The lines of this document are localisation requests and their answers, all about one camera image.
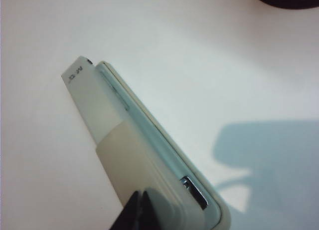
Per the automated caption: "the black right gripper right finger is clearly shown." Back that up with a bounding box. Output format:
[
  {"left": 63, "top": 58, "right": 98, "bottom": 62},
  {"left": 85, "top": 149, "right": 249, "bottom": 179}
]
[{"left": 141, "top": 187, "right": 192, "bottom": 230}]

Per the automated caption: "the beige grey stapler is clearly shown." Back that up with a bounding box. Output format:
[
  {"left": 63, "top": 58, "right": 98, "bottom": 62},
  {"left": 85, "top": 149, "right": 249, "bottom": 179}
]
[{"left": 61, "top": 55, "right": 231, "bottom": 230}]

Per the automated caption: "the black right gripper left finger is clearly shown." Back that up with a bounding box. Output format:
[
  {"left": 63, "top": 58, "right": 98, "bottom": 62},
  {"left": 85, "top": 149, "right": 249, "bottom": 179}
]
[{"left": 116, "top": 190, "right": 143, "bottom": 230}]

